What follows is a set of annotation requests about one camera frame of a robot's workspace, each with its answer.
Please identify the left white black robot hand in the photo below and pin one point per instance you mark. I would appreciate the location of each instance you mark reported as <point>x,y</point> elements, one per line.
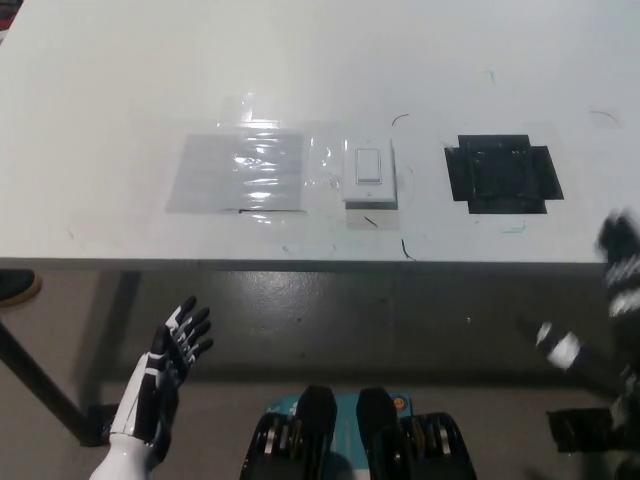
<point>150,380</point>

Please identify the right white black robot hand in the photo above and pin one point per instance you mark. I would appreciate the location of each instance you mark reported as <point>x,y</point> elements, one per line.
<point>622,300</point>

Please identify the white rocker wall switch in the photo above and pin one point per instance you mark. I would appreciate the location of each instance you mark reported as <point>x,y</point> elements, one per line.
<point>369,170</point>

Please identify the black shoe tan sole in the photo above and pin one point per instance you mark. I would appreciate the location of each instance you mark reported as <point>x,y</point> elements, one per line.
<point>17,287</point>

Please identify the black taped square patch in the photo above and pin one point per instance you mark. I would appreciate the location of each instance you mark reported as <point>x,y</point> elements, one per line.
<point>502,175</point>

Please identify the grey paper sheet under tape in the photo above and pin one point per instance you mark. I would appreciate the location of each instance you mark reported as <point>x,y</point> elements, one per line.
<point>215,175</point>

